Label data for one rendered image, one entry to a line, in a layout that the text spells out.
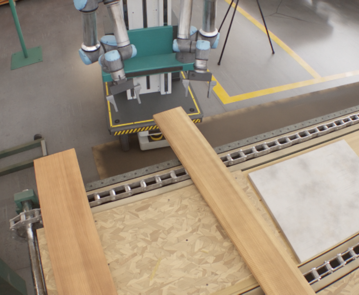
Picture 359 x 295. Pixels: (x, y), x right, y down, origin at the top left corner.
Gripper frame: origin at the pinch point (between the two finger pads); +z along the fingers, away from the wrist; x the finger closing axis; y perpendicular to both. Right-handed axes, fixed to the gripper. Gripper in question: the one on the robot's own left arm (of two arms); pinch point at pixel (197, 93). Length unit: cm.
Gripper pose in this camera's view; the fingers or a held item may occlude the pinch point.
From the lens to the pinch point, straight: 192.4
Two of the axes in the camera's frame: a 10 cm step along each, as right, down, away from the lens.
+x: 9.9, 0.2, 1.5
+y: 1.3, 4.2, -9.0
